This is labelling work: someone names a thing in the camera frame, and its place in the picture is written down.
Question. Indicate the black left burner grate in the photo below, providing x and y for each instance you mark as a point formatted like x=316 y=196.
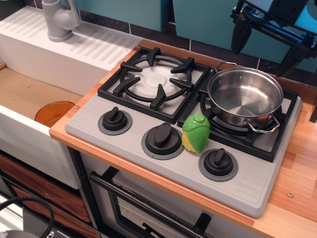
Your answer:
x=155 y=84

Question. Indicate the grey toy stove top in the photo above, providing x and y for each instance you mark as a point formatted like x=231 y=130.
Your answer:
x=247 y=192

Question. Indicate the green yellow toy corncob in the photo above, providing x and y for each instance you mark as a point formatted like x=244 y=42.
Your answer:
x=196 y=131

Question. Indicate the black left stove knob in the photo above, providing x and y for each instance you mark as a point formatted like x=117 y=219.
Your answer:
x=115 y=122

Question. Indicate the oven door with black handle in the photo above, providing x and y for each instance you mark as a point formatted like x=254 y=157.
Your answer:
x=105 y=181

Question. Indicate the black right stove knob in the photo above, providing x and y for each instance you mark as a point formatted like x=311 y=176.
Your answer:
x=218 y=165

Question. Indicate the orange plastic plate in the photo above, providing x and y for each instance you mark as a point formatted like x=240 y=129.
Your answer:
x=49 y=114

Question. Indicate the black burner grate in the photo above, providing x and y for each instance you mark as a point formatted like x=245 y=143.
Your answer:
x=263 y=146
x=155 y=84

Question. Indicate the wooden drawer fronts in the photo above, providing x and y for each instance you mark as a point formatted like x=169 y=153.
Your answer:
x=68 y=206

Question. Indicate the white toy sink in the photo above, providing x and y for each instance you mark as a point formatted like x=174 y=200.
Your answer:
x=35 y=71

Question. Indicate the black stove knob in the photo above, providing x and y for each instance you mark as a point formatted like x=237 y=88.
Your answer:
x=162 y=142
x=115 y=122
x=218 y=165

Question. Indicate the grey toy faucet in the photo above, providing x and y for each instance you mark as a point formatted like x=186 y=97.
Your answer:
x=60 y=22

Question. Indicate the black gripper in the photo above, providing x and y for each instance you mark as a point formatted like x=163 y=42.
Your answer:
x=287 y=21

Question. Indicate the stainless steel pot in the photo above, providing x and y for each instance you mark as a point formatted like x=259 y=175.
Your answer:
x=245 y=97

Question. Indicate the black right burner grate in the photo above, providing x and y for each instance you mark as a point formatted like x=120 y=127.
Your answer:
x=263 y=146

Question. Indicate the black middle stove knob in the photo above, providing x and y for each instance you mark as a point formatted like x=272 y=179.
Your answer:
x=162 y=142

